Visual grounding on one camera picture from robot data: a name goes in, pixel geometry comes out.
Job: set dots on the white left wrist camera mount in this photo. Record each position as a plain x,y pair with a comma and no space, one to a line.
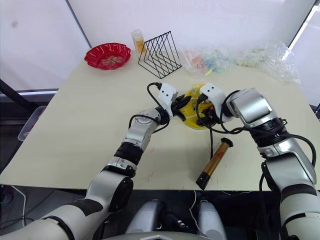
166,96

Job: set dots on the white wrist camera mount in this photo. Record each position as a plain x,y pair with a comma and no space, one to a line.
166,96
212,93

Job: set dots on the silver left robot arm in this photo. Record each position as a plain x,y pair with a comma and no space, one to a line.
117,190

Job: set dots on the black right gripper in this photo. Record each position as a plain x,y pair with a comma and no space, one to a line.
209,117

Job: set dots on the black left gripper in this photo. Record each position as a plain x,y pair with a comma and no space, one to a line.
176,103

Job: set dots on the black frame pole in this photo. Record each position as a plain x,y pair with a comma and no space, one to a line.
303,22
77,22

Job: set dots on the plastic bag of colourful items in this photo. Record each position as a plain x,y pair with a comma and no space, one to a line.
205,61

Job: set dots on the silver robot torso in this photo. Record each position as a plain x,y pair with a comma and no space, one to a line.
155,236

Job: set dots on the black frame bar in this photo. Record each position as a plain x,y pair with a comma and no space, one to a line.
15,98

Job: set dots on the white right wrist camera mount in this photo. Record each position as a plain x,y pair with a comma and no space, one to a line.
212,93

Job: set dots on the silver rounded robot leg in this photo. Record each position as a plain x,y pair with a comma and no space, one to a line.
211,217
147,217

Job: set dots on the red flower-shaped plate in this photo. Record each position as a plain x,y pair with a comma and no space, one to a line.
107,56

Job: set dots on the yellow ball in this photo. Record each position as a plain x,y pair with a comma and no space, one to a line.
192,113

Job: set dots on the gold hand pump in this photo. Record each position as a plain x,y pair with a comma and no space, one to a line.
215,162

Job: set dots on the clear bottle with orange label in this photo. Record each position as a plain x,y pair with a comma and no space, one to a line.
138,41

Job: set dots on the crumpled clear plastic bag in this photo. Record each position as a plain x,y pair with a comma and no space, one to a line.
270,60

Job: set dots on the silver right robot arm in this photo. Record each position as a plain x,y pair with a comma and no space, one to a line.
252,107

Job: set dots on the clear plastic storage bin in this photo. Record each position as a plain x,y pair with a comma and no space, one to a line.
31,122

